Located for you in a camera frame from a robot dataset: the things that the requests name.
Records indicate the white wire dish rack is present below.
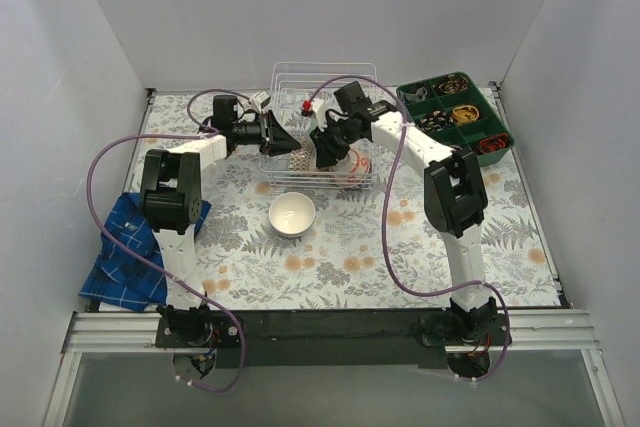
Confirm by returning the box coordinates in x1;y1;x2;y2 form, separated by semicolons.
259;61;379;190

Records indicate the orange floral bowl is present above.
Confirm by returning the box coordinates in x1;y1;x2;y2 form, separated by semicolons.
333;148;370;176

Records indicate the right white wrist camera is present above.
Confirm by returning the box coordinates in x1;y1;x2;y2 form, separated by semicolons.
301;98;329;131

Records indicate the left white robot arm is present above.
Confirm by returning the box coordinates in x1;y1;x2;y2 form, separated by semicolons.
140;92;301;310

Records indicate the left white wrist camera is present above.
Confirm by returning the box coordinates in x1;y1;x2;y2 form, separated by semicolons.
249;91;271;112

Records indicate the floral table mat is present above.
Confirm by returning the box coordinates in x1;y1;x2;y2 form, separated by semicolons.
134;85;562;311

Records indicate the brown patterned small bowl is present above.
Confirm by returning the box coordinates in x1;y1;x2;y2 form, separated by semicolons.
288;149;313;172

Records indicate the white bowl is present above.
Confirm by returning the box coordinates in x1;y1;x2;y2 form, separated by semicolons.
268;192;316;238

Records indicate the blue plaid cloth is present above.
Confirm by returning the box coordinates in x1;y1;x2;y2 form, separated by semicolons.
80;192;211;312

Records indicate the green divided organizer tray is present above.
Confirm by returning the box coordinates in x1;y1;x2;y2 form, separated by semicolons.
396;72;515;167

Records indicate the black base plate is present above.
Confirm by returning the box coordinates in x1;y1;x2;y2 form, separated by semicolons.
155;307;506;369

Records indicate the aluminium frame rail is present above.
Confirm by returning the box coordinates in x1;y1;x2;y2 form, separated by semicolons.
43;309;624;426

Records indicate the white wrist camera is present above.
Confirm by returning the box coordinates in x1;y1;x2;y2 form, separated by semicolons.
249;91;271;112
301;98;329;131

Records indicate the celadon green bowl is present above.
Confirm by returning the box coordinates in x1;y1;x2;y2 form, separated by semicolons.
306;118;319;135

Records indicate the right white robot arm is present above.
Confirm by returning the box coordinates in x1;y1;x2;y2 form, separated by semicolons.
301;75;505;345

